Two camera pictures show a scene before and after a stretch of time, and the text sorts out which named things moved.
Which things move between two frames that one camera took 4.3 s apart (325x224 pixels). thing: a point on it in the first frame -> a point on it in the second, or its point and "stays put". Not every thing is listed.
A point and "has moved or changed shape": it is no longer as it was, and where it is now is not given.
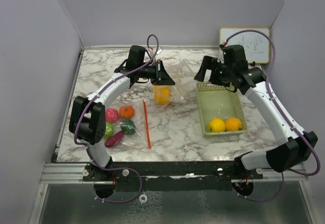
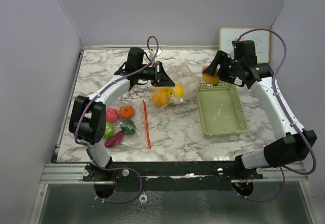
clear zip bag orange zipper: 126,125 stays put
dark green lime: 128,126 stays put
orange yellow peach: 233,124 has moved or changed shape
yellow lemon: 217,125 -> 180,90
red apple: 111,115 stays put
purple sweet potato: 114,139 stays put
